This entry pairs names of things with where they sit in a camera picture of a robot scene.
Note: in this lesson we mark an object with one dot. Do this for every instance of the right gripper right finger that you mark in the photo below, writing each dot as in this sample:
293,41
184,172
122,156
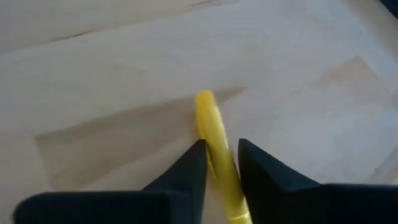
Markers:
311,205

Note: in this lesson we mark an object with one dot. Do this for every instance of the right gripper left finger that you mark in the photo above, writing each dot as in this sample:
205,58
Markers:
155,208

